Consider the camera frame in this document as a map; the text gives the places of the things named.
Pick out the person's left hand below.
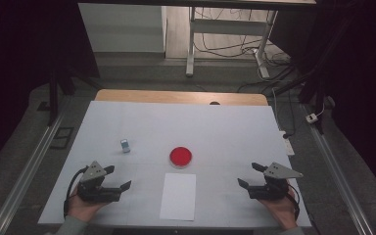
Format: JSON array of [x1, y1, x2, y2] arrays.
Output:
[[68, 190, 111, 223]]

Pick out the tangled black floor cables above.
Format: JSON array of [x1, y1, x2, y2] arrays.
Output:
[[194, 8, 297, 140]]

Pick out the dark curtain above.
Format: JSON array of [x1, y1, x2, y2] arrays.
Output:
[[270, 0, 376, 204], [0, 0, 101, 177]]

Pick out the white power strip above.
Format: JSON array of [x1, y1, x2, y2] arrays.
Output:
[[278, 130, 296, 157]]

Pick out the wooden table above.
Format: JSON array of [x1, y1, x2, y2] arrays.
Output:
[[94, 89, 269, 107]]

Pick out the round red ink pad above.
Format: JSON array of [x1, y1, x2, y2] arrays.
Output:
[[168, 146, 193, 169]]

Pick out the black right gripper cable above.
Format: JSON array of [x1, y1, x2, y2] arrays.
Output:
[[287, 184, 301, 221]]

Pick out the aluminium floor rail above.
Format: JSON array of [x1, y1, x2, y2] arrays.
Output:
[[302, 104, 375, 235], [0, 111, 67, 235]]

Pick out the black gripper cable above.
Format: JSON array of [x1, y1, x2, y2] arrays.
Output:
[[63, 165, 89, 219], [287, 184, 301, 221]]

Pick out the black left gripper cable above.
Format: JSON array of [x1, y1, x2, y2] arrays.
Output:
[[63, 165, 89, 219]]

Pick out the white cabinet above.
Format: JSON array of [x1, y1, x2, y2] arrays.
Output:
[[77, 3, 167, 53]]

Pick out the white desk frame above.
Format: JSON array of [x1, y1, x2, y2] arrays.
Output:
[[185, 6, 279, 79]]

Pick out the black metal stand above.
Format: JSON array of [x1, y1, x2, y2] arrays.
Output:
[[270, 65, 328, 135], [47, 65, 102, 126]]

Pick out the white table cover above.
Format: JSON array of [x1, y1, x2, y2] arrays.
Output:
[[37, 100, 312, 228]]

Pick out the person's right hand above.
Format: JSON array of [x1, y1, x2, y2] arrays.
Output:
[[258, 191, 298, 231]]

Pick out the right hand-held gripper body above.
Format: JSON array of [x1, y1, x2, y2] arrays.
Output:
[[248, 162, 305, 201]]

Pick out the white paper sheet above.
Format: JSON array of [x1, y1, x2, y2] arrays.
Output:
[[159, 172, 197, 221]]

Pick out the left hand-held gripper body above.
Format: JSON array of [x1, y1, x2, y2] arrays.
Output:
[[76, 161, 122, 204]]

